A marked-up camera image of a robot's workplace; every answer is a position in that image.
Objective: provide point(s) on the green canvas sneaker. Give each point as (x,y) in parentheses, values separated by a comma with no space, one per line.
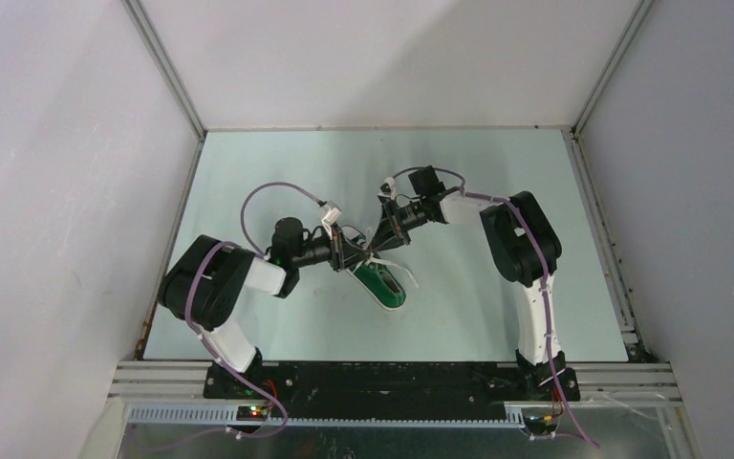
(377,279)

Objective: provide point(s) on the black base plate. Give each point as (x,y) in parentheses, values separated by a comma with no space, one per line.
(463,390)

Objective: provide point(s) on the white shoelace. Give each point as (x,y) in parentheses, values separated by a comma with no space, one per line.
(402,269)

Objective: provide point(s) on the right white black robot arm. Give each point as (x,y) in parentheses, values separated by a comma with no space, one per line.
(523,245)

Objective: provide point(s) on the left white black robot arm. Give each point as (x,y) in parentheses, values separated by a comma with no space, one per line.
(205,284)

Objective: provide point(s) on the controller board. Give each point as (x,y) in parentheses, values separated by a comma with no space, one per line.
(540,426)
(252,413)

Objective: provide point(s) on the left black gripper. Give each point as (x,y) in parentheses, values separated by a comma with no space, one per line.
(343,253)

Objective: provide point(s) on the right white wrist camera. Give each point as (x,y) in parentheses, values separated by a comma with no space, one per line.
(387,190)

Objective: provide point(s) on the left controller board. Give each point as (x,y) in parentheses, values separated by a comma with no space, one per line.
(252,413)

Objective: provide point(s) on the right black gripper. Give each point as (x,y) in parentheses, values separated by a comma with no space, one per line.
(391,232)

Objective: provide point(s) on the right controller board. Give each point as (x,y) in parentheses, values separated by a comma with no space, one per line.
(540,426)

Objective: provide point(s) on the grey slotted cable duct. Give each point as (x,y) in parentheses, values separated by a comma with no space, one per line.
(227,415)

